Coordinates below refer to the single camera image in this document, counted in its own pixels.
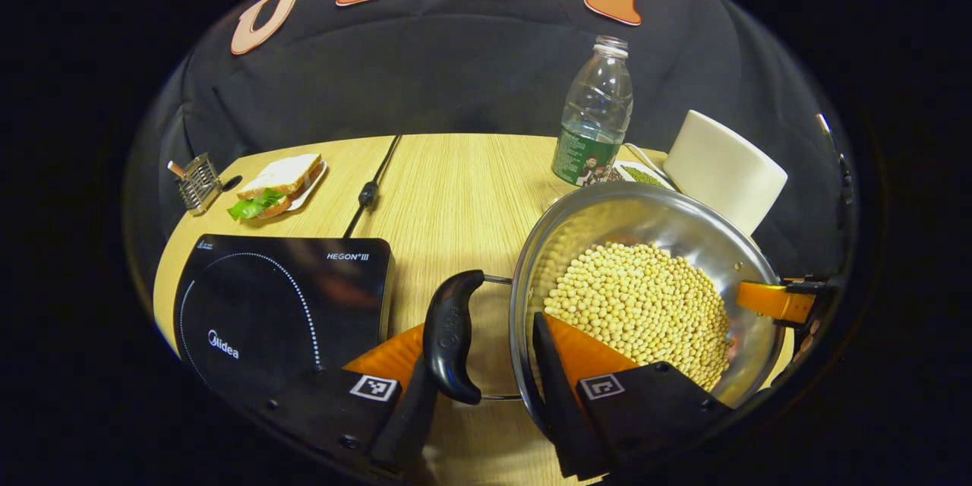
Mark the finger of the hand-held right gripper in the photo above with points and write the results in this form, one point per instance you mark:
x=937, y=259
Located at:
x=771, y=300

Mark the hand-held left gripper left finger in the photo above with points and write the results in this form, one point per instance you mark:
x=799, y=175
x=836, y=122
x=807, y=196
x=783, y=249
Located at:
x=406, y=425

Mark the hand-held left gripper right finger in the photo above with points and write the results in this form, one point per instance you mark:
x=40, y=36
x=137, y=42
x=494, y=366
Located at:
x=558, y=410

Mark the stainless steel pot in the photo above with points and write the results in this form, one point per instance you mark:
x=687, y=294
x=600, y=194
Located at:
x=645, y=216

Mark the black induction cooktop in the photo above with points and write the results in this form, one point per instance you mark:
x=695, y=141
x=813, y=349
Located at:
x=266, y=304

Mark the pile of soybeans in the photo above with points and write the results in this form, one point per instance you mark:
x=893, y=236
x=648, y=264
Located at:
x=638, y=304

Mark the white toaster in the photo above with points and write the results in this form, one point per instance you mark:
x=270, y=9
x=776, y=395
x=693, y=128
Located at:
x=721, y=167

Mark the white divided dish of beans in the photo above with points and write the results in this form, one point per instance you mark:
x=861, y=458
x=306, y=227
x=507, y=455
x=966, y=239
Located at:
x=642, y=176

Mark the white spoon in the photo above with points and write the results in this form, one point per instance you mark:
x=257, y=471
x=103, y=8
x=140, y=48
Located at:
x=644, y=158

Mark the clear plastic bottle green label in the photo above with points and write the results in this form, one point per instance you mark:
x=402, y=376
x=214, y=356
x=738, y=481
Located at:
x=596, y=106

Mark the sandwich with lettuce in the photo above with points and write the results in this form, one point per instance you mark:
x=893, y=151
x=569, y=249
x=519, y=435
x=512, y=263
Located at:
x=281, y=175

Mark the small black object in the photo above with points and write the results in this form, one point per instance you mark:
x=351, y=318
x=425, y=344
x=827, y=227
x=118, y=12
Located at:
x=231, y=183

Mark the metal mesh holder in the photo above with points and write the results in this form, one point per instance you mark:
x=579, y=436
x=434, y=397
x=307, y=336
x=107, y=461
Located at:
x=199, y=182

